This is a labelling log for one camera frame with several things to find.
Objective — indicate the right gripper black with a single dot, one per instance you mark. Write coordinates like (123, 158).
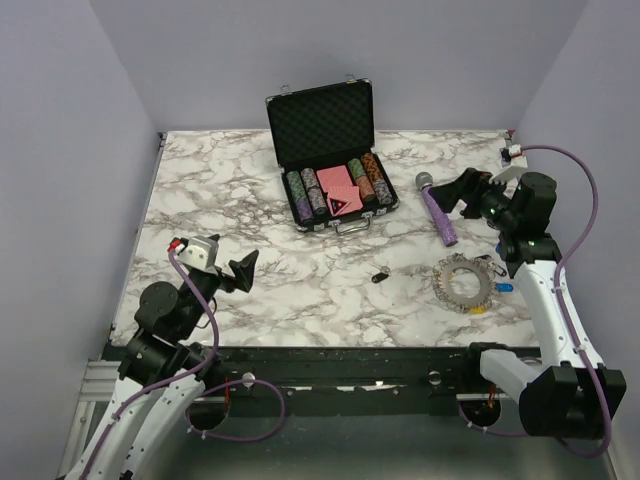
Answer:
(471, 187)

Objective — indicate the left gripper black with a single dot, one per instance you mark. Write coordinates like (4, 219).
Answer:
(244, 272)

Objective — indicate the silver disc keyring holder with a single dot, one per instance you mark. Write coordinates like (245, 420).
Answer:
(462, 283)

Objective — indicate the key with black tag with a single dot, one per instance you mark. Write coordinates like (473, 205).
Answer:
(382, 275)

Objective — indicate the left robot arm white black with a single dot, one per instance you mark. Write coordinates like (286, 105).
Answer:
(160, 375)

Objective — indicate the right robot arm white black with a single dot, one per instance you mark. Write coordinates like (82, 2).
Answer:
(573, 395)

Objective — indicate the purple glitter toy microphone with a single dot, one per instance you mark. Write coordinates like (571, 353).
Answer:
(447, 233)

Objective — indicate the blue key tag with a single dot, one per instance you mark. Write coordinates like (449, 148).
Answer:
(504, 287)

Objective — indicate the pink playing card deck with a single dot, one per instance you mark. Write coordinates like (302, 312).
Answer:
(342, 195)

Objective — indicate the black poker chip case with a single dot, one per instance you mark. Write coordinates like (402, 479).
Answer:
(324, 127)

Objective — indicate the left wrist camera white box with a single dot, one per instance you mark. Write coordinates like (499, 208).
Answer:
(195, 253)

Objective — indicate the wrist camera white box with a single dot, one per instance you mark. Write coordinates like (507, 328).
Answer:
(514, 163)
(195, 253)

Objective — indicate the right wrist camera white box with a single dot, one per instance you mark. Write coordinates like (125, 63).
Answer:
(514, 163)

